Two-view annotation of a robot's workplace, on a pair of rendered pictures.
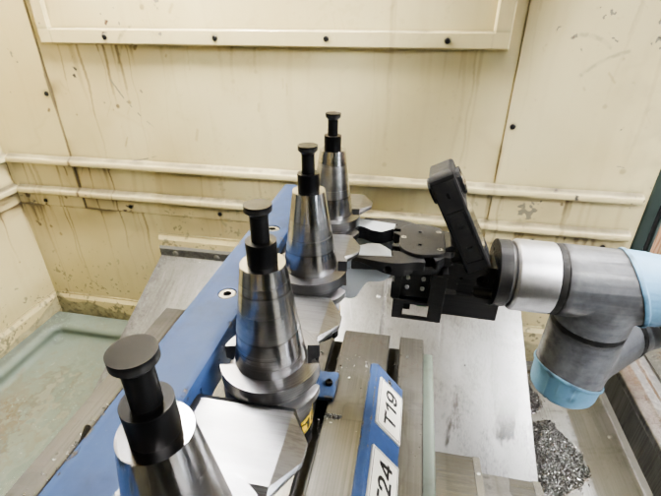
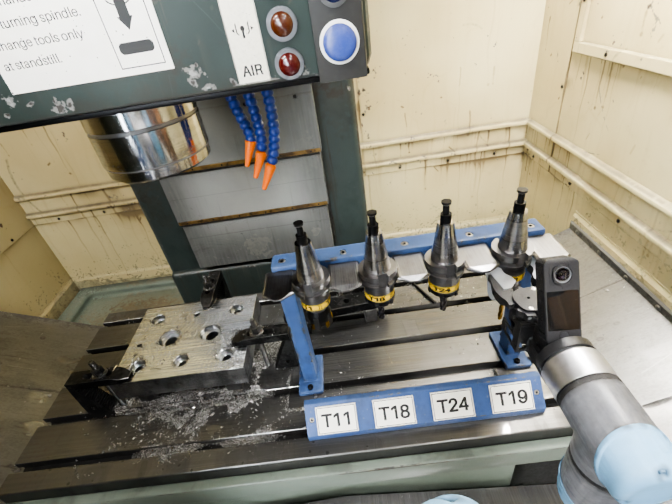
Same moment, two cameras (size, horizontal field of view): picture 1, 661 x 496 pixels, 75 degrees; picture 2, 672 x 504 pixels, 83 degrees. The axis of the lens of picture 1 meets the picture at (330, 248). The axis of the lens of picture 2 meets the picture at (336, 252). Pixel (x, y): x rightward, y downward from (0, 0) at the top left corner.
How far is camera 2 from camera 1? 0.49 m
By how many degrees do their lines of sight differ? 68
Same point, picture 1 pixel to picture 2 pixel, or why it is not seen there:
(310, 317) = (410, 271)
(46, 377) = not seen: hidden behind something
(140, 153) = (591, 147)
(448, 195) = (539, 276)
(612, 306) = (579, 436)
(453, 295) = (533, 346)
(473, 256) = (541, 327)
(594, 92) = not seen: outside the picture
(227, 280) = (412, 240)
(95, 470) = (320, 253)
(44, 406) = not seen: hidden behind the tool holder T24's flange
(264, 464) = (338, 283)
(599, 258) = (604, 403)
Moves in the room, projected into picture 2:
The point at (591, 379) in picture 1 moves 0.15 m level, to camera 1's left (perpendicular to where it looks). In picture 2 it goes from (569, 486) to (498, 386)
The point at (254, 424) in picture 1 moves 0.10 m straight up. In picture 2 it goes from (350, 276) to (342, 224)
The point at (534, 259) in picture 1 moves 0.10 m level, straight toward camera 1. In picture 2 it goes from (564, 360) to (476, 350)
